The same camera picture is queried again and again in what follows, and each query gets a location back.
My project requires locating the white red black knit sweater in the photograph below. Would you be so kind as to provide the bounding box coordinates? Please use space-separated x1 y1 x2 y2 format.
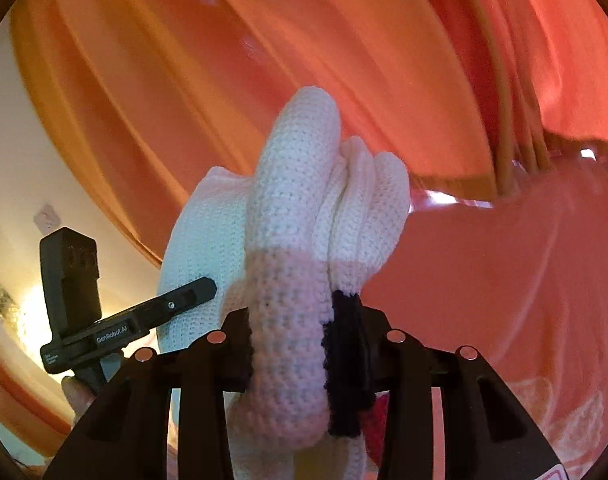
157 87 410 479

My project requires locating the person's left hand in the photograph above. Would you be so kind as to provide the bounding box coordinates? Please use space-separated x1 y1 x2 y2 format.
61 376 95 425

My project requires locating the pink blanket with white pattern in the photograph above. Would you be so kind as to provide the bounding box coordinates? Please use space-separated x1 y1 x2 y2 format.
362 159 608 479

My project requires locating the pink curtain with tan hem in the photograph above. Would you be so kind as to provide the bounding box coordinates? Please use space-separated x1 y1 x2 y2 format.
0 0 608 456

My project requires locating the white wall socket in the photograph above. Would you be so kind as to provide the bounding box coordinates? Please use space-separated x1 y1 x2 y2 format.
32 204 62 236

